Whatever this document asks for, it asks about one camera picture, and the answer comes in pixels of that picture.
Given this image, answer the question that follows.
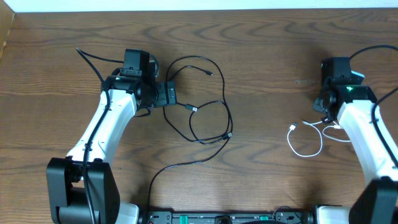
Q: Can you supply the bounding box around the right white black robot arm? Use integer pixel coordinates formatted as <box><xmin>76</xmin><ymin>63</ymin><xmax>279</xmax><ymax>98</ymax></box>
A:
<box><xmin>313</xmin><ymin>85</ymin><xmax>397</xmax><ymax>223</ymax></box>

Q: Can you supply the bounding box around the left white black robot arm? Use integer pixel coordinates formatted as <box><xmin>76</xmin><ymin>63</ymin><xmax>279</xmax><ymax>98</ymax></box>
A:
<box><xmin>46</xmin><ymin>75</ymin><xmax>177</xmax><ymax>223</ymax></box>

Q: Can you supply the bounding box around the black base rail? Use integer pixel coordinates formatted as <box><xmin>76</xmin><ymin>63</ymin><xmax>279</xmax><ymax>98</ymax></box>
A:
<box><xmin>137</xmin><ymin>206</ymin><xmax>317</xmax><ymax>224</ymax></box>

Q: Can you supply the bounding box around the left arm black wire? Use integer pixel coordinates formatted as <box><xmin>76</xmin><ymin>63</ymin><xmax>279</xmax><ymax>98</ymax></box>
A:
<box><xmin>75</xmin><ymin>47</ymin><xmax>125</xmax><ymax>224</ymax></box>

